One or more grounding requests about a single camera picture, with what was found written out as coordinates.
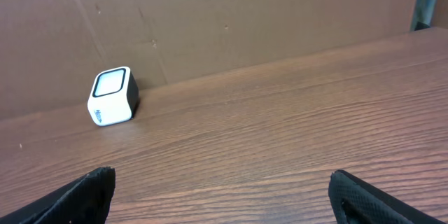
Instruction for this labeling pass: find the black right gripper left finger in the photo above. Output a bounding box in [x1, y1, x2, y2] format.
[1, 167, 116, 224]

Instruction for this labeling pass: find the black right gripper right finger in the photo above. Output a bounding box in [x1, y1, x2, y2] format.
[328, 170, 444, 224]

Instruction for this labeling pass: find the white barcode scanner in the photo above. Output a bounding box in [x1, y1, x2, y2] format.
[87, 66, 139, 127]

